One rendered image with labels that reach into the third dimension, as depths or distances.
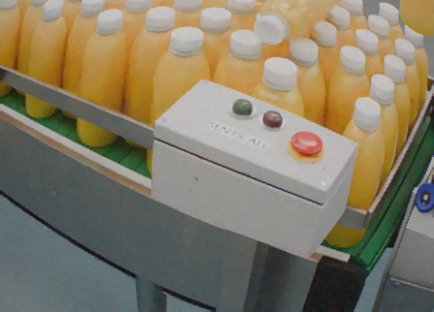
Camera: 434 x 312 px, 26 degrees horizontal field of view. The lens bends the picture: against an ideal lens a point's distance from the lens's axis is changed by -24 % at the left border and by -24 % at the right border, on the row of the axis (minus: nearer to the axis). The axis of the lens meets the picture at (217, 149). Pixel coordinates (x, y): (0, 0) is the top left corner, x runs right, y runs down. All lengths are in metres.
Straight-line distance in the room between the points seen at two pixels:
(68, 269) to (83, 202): 1.09
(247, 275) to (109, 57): 0.34
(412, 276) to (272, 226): 0.33
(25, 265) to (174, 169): 1.42
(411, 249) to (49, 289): 1.32
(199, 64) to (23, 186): 0.40
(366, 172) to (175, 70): 0.27
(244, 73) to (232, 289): 0.26
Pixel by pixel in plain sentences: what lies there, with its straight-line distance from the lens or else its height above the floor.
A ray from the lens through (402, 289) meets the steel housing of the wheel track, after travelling 1.49.
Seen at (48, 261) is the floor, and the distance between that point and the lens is 2.63.
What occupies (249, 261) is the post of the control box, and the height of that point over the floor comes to 0.94.
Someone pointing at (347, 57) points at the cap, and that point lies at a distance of 1.39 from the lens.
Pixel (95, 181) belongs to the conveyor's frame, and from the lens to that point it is 1.50.
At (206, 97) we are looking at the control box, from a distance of 1.26.
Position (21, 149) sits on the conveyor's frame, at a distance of 1.59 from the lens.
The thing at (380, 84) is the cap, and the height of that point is 1.10.
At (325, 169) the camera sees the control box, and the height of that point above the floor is 1.10.
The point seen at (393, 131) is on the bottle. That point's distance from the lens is 1.37.
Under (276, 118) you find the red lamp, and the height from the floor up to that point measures 1.11.
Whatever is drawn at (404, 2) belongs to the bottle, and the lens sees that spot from 1.35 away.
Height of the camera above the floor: 1.81
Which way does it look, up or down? 37 degrees down
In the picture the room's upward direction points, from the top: 6 degrees clockwise
